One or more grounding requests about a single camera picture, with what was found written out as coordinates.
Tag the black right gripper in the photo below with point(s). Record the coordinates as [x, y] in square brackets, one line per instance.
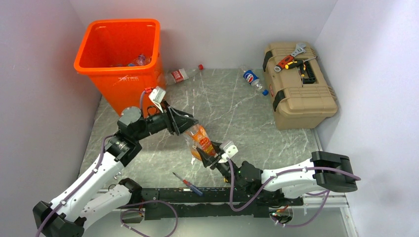
[207, 159]

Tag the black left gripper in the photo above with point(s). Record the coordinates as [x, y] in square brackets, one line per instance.
[181, 120]

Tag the crushed orange label bottle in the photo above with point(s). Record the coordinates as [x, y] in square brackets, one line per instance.
[197, 137]

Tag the red label clear bottle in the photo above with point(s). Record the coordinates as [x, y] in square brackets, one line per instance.
[183, 74]

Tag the blue label clear bottle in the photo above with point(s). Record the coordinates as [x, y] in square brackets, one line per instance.
[140, 60]

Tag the pepsi label bottle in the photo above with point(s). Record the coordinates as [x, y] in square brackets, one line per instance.
[251, 78]

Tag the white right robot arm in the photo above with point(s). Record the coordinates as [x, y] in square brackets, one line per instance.
[324, 171]

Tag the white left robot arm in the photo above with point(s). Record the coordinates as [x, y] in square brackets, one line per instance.
[72, 212]

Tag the orange plastic bin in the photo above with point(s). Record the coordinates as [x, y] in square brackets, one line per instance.
[109, 42]

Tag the red blue screwdriver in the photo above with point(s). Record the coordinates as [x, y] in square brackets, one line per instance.
[192, 187]

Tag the tan plastic toolbox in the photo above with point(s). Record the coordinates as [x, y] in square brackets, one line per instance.
[300, 97]

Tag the yellow black screwdriver on toolbox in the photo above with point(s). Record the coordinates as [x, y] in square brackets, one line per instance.
[297, 63]

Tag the silver adjustable wrench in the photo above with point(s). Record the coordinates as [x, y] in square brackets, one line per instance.
[299, 49]

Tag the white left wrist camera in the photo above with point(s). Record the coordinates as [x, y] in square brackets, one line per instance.
[156, 96]

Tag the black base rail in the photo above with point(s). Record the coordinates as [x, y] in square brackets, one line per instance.
[214, 203]

